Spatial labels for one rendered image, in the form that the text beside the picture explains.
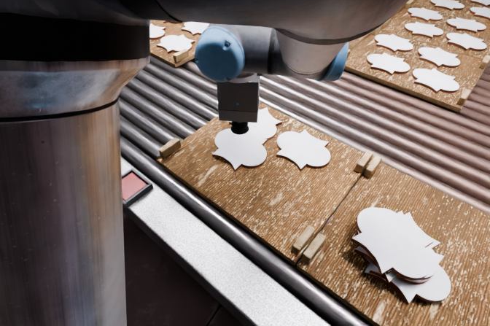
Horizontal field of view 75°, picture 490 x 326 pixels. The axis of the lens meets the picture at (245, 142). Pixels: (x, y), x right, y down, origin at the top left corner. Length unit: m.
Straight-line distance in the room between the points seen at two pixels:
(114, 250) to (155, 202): 0.57
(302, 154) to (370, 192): 0.18
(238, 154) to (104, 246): 0.62
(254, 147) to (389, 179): 0.33
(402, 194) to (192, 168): 0.48
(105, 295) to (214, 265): 0.47
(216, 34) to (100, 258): 0.36
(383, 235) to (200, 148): 0.46
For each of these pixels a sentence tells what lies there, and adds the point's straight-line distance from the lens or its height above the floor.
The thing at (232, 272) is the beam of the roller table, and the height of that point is 0.91.
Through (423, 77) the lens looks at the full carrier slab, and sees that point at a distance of 1.20.
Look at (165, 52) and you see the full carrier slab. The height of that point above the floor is 0.94.
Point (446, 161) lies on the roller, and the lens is 0.95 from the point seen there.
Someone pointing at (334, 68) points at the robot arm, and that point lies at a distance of 0.48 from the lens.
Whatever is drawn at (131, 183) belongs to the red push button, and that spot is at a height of 0.93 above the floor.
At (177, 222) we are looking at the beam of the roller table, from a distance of 0.72.
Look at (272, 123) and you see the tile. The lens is 0.87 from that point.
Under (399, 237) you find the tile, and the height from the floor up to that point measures 0.99.
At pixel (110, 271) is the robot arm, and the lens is 0.19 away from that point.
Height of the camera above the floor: 1.51
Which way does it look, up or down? 44 degrees down
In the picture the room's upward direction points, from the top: straight up
